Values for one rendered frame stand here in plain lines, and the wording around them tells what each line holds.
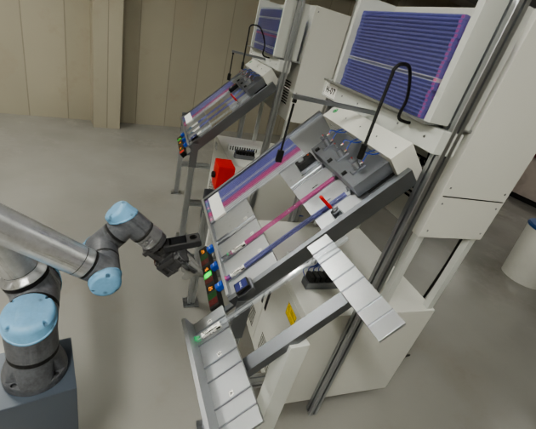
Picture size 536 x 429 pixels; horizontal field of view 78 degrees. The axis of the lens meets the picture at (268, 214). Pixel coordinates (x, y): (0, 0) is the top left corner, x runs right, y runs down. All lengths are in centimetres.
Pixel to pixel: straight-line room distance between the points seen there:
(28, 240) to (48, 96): 418
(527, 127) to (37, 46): 458
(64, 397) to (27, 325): 26
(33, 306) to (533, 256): 382
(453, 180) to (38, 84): 453
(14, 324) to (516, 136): 151
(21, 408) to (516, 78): 161
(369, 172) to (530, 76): 52
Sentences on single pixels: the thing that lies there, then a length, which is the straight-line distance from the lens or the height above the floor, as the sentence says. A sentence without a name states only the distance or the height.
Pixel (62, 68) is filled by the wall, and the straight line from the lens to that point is 491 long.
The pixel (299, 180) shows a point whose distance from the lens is 133.
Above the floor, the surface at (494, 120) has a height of 143.
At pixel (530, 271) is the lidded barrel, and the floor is 17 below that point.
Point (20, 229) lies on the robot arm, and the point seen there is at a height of 103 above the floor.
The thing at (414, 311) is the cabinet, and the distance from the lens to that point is 163.
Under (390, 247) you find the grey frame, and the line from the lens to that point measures 122.
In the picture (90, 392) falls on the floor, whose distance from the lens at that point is 179.
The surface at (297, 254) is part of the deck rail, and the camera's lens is 108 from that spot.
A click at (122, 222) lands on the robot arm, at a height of 97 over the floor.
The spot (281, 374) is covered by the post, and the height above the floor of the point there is 71.
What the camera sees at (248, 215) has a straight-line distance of 136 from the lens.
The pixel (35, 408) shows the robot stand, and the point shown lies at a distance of 118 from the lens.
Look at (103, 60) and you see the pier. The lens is 464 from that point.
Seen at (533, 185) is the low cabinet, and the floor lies 33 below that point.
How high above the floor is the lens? 149
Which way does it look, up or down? 27 degrees down
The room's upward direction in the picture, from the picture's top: 15 degrees clockwise
